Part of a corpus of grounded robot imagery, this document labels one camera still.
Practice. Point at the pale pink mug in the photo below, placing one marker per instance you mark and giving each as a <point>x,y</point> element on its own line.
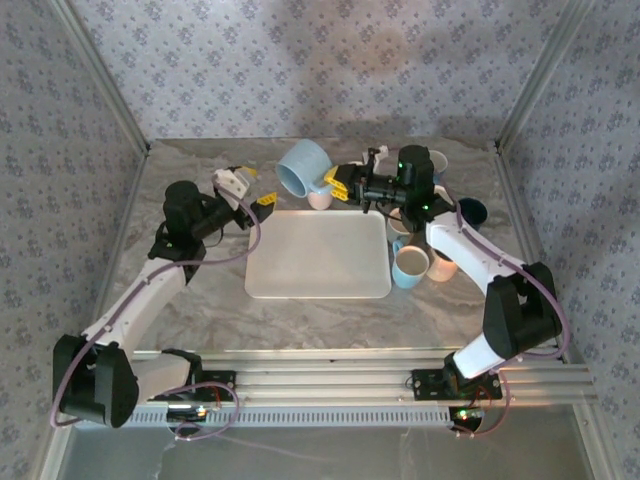
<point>320,201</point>

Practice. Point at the salmon pink mug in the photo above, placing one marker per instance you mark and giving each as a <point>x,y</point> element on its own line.
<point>441,192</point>

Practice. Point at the grey mug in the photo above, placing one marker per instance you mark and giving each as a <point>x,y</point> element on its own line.
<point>397,222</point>

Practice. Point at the teal blue glazed mug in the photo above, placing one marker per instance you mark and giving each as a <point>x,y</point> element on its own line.
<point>440,167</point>

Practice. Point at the large light blue mug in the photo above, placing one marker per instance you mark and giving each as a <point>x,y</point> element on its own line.
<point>300,170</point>

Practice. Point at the navy blue mug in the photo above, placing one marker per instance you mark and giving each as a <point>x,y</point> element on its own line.
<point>475,212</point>

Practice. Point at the small light blue mug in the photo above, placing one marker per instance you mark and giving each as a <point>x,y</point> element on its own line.
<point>410,267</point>

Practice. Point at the iridescent pink glass mug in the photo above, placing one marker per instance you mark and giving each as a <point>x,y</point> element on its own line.
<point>442,270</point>

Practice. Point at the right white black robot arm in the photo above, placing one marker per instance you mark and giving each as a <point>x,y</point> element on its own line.
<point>465,250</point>

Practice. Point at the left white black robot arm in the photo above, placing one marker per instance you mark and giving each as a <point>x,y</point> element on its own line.
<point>145,300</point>

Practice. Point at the white plastic tray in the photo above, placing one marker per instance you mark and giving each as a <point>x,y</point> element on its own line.
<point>320,255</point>

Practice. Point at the small circuit board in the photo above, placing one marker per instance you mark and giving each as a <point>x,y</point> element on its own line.
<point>187,411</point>
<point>467,413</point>

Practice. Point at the aluminium frame post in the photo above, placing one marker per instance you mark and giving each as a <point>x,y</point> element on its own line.
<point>100,75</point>
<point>545,70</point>

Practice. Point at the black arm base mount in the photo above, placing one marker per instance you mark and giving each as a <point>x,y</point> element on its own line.
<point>430,384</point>
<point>220,384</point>

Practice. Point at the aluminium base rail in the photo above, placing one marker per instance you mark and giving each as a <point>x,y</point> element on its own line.
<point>320,375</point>

